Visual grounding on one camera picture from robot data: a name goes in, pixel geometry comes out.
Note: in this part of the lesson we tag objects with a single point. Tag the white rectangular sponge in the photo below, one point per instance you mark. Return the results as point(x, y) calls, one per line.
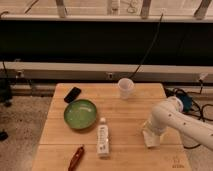
point(151, 140)

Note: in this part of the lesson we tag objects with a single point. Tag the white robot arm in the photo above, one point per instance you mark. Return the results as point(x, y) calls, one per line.
point(168, 113)

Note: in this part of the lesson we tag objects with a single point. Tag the black phone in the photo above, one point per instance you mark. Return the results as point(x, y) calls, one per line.
point(72, 95)

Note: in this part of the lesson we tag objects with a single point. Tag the green bowl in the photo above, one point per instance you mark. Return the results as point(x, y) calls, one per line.
point(80, 114)

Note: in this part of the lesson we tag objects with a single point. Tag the white plastic bottle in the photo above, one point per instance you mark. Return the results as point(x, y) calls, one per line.
point(103, 139)

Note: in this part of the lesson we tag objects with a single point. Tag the red brown tool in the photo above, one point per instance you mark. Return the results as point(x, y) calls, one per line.
point(76, 158)

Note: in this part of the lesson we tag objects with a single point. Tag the blue box on floor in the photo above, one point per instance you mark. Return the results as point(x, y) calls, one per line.
point(187, 102)

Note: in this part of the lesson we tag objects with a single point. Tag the black chair base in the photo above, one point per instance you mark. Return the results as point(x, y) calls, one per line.
point(5, 97)

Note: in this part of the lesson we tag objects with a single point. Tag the grey wall rail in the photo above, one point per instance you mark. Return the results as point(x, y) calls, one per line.
point(112, 72)

